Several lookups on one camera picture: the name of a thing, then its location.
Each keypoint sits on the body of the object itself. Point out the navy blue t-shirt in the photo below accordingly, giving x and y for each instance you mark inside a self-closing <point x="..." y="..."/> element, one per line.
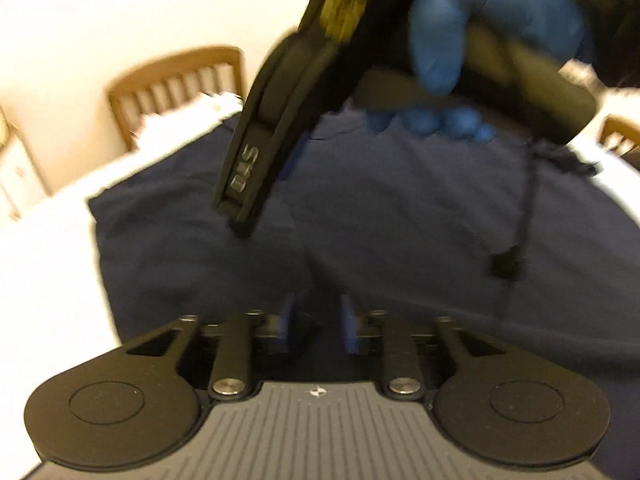
<point x="396" y="223"/>

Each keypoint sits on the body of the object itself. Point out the wooden slatted chair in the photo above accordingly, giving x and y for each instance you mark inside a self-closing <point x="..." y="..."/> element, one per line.
<point x="164" y="84"/>

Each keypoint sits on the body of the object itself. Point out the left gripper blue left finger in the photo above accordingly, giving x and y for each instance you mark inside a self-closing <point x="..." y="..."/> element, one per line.
<point x="284" y="323"/>

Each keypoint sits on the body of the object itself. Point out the wooden chair with clothes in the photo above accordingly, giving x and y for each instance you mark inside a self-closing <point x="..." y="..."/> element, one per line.
<point x="620" y="137"/>

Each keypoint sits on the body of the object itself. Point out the blue gloved right hand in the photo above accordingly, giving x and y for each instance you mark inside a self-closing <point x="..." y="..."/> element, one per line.
<point x="437" y="29"/>

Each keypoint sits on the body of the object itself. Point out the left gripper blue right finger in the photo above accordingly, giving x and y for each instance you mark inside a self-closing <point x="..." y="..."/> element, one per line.
<point x="349" y="320"/>

